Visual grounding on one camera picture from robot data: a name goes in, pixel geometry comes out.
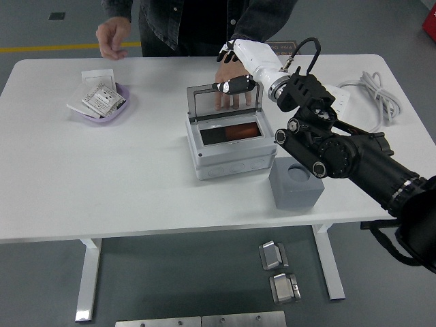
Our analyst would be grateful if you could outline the person's left hand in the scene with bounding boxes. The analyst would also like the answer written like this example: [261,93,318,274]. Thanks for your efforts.
[213,60,255,110]

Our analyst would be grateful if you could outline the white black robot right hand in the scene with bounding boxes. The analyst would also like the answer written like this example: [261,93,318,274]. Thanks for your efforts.
[211,37,290,95]

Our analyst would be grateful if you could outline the person's right hand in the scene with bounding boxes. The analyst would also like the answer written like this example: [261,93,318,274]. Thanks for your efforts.
[95,16,132,61]

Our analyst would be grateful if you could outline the orange cylinder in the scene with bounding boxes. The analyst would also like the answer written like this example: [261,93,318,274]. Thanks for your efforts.
[224,122,260,140]

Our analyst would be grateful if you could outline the grey junction box with lid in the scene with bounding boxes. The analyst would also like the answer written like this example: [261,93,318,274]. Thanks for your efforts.
[185,82,279,181]

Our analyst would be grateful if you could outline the grey cube with round hole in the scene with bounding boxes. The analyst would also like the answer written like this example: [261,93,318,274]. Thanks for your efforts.
[268,156,324,211]

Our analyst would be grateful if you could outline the red box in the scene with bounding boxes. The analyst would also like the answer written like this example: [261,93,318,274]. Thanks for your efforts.
[421,8,436,44]

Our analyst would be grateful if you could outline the dark floor sign with text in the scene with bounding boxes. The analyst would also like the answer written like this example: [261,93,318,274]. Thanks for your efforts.
[265,40,302,57]

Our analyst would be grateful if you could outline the yellow floor tape line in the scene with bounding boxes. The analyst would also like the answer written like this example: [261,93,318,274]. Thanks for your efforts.
[0,41,142,55]

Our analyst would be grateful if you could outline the white socket panel with print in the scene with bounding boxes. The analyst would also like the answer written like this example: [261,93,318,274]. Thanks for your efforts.
[80,82,127,119]

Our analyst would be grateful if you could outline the purple plastic tray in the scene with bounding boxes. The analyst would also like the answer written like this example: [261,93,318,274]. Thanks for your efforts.
[69,81,132,124]

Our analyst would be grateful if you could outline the white flat packet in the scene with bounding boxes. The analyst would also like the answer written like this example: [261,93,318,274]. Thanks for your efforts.
[66,83,103,120]

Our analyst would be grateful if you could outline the white power strip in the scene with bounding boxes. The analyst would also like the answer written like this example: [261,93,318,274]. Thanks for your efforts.
[322,83,352,122]

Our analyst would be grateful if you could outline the silver metal block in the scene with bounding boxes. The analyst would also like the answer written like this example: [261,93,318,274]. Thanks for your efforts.
[268,272,302,305]
[258,240,290,271]

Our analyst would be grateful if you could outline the black table control panel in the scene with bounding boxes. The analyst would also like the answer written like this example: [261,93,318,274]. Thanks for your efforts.
[360,220,398,231]

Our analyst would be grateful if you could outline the white table leg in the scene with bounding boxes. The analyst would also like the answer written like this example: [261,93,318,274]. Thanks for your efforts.
[74,237,103,323]
[311,223,347,300]

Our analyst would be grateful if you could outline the grey metal plate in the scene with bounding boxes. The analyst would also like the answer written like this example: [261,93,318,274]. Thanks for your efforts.
[201,310,287,327]
[114,315,202,327]

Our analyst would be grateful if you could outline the white switch plate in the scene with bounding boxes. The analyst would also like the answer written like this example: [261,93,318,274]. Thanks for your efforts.
[80,69,116,90]

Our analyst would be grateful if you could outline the white power cord with plug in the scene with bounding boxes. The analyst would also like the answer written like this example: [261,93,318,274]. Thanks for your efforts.
[335,70,403,132]

